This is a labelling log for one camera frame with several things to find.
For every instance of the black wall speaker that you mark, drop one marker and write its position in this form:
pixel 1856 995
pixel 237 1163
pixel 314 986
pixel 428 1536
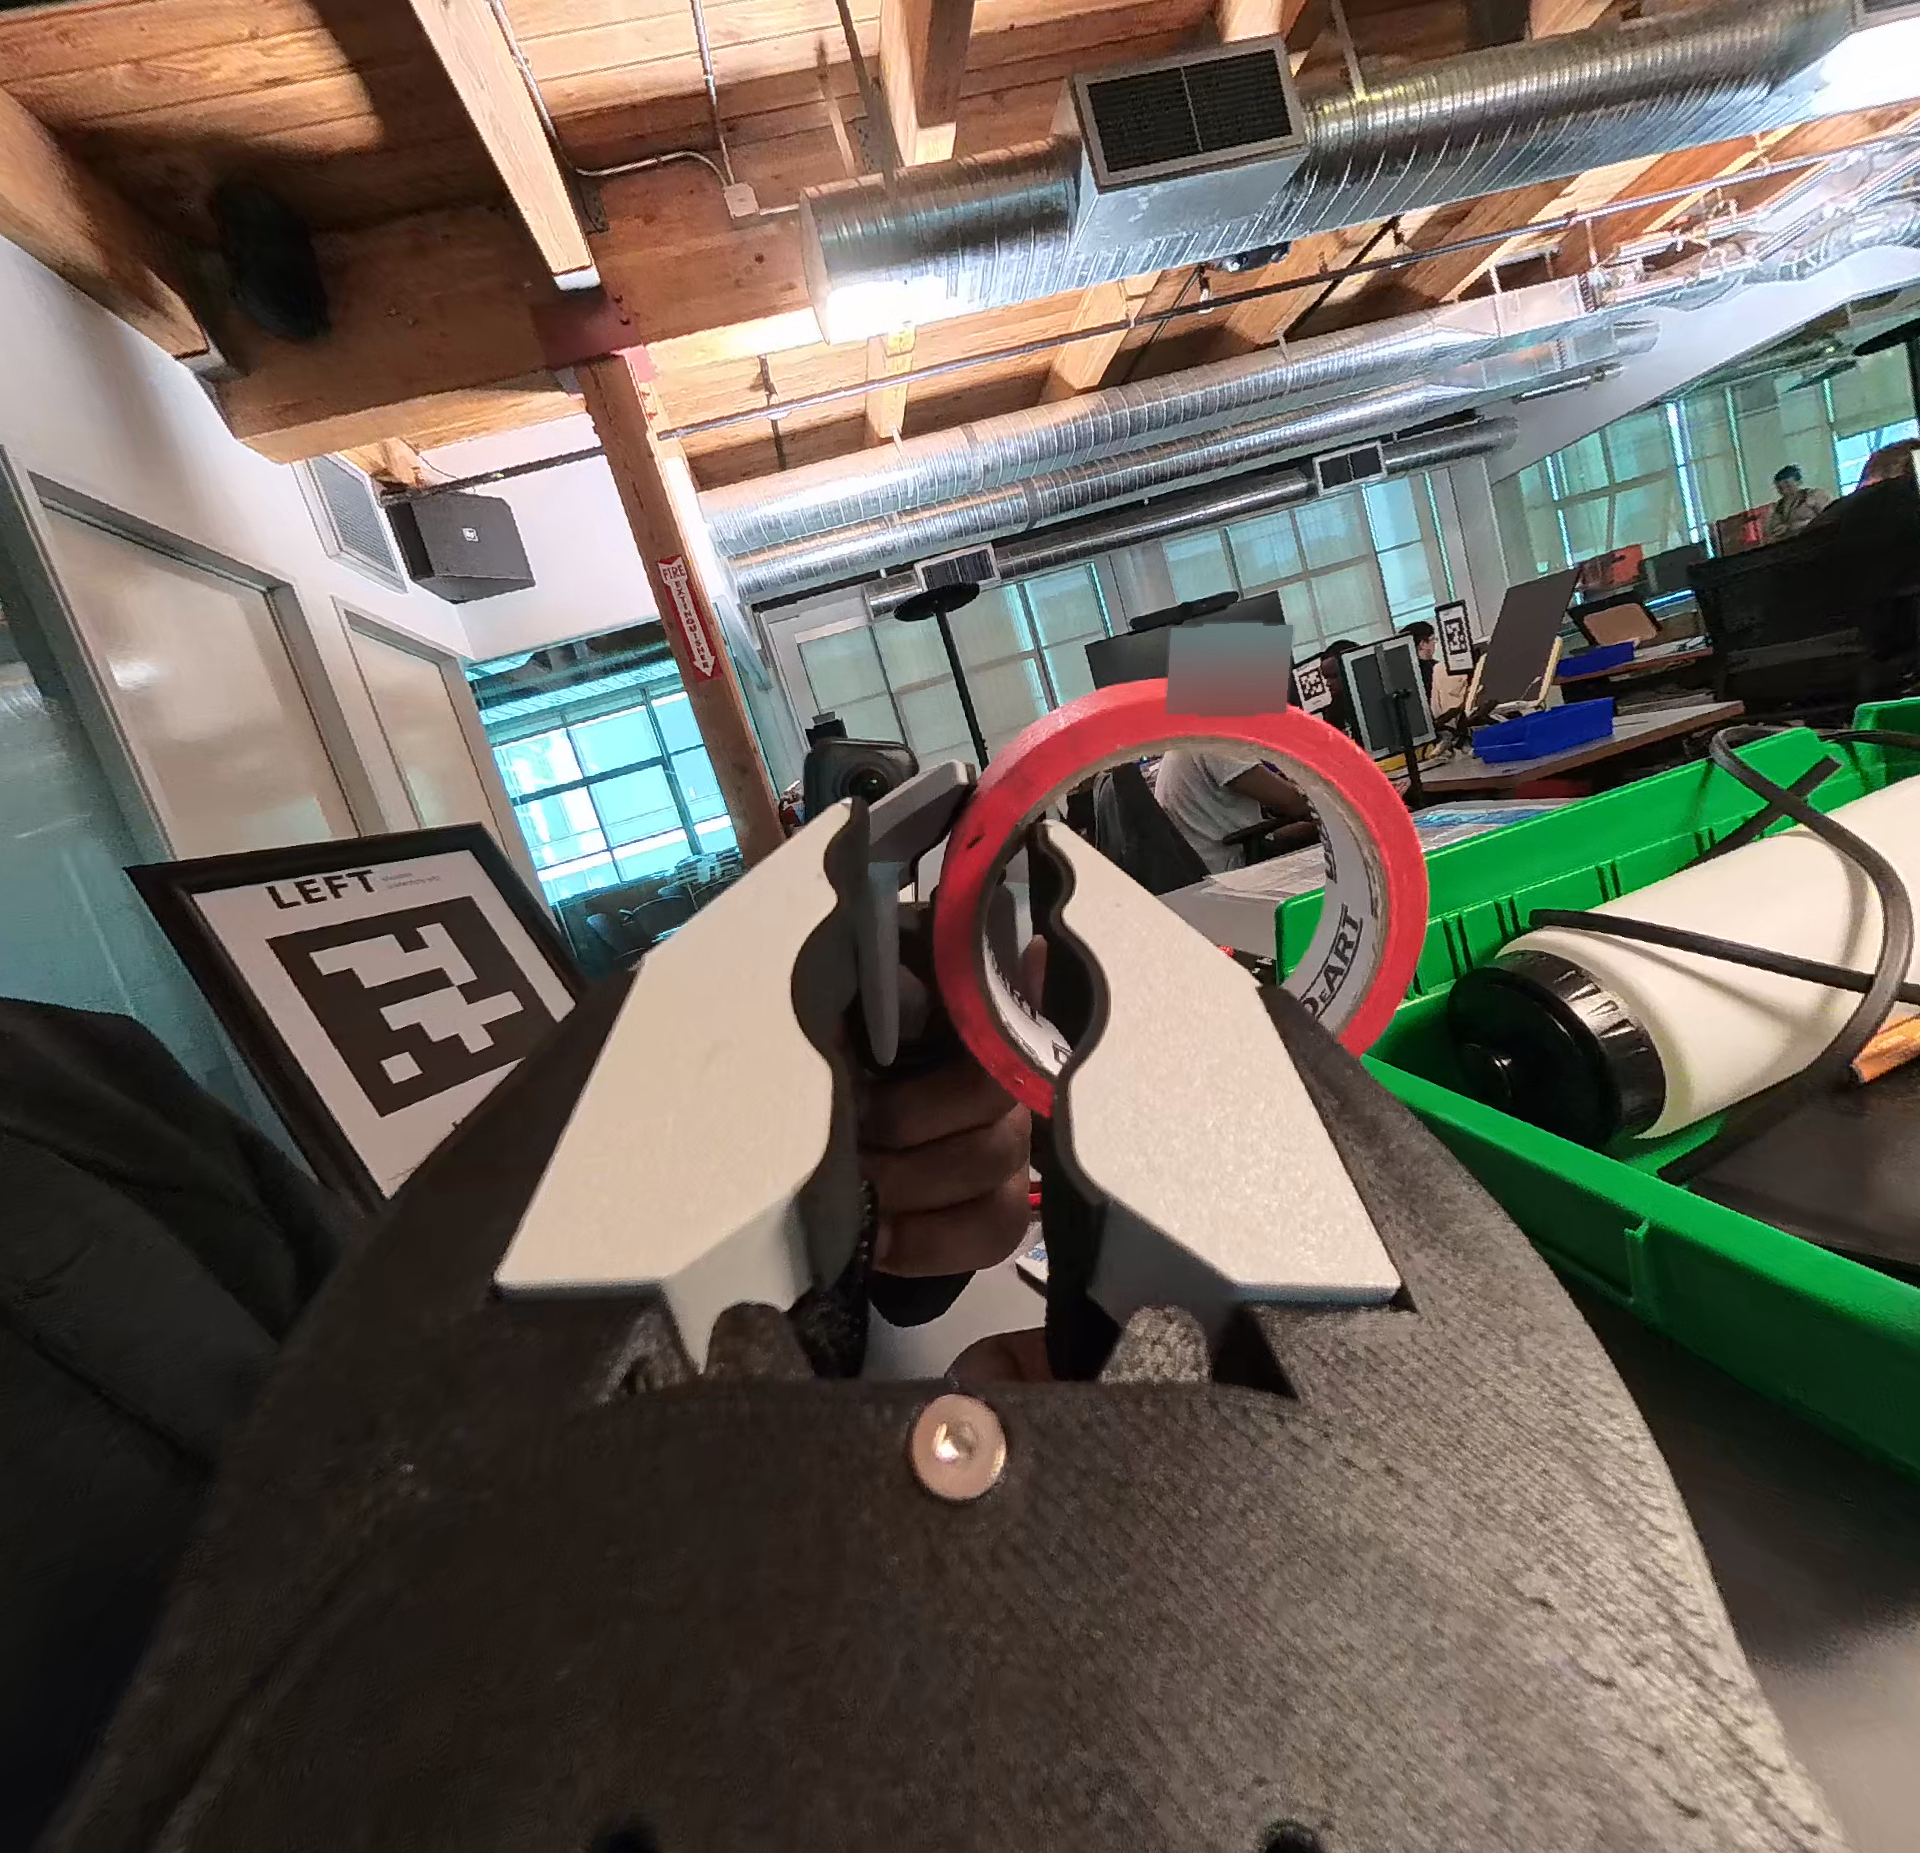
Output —
pixel 464 543

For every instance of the large duct with vent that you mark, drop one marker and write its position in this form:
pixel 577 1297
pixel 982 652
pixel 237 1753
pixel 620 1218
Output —
pixel 1200 185

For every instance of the black floor lamp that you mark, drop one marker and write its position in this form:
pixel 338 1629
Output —
pixel 939 605

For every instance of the plastic-sleeved paper sheet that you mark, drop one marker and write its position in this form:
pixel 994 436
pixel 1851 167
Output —
pixel 1476 823

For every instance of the red tape roll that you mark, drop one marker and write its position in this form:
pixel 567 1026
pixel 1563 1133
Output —
pixel 1051 729

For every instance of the black mat sheet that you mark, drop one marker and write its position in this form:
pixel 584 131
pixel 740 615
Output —
pixel 1829 1178

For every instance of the black computer monitor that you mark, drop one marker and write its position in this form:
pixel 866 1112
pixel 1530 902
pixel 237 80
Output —
pixel 1800 609

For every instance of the green plastic bin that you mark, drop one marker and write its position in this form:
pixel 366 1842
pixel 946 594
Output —
pixel 1725 1282

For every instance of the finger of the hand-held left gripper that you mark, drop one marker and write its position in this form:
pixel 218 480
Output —
pixel 917 809

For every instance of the white bottle black base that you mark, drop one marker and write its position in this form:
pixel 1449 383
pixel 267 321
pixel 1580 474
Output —
pixel 1771 968

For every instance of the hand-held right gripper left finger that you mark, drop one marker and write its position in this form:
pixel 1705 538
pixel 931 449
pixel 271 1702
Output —
pixel 676 1117

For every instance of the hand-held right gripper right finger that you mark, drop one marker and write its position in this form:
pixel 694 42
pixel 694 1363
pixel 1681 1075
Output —
pixel 1229 1133

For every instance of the small upright screen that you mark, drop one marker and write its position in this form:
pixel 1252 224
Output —
pixel 1391 690

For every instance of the black framed marker sign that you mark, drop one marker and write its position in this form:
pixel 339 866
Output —
pixel 300 922

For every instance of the orange pencil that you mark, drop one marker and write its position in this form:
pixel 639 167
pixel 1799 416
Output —
pixel 1888 1048

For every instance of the wooden post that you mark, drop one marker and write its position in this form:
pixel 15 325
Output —
pixel 676 560

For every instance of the silver air duct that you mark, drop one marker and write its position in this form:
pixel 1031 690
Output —
pixel 1051 441

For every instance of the red post sign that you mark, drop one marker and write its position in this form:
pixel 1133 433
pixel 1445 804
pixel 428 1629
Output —
pixel 685 615

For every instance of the small blue parts tray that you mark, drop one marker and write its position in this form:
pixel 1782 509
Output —
pixel 1547 729

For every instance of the large black display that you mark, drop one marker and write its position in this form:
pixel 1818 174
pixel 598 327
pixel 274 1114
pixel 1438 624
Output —
pixel 1124 658

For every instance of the grey tilted panel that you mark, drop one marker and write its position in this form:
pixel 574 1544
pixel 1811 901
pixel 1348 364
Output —
pixel 1530 637

